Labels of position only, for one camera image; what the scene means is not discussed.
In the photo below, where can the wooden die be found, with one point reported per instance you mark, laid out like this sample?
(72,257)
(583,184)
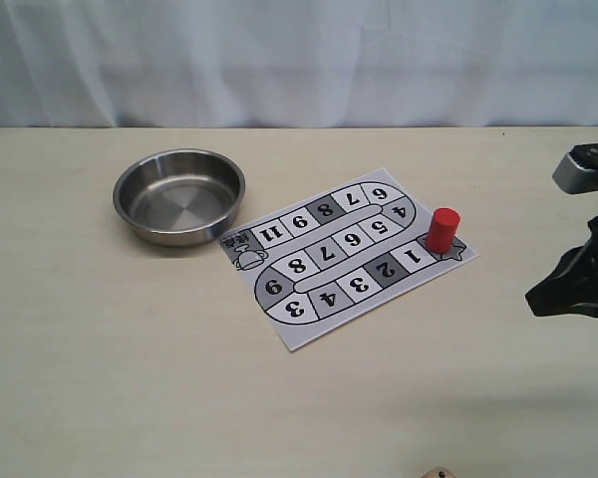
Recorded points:
(438,472)

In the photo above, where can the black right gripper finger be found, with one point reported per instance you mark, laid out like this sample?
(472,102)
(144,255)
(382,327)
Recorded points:
(568,283)
(542,308)

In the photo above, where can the paper number game board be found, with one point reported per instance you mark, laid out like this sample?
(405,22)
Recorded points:
(325,261)

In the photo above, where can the red cylinder game piece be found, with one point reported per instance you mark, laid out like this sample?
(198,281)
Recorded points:
(442,230)

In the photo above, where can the white curtain backdrop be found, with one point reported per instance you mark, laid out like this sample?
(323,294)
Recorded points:
(298,63)

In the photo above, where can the stainless steel round bowl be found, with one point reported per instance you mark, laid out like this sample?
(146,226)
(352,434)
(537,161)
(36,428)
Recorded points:
(181,197)

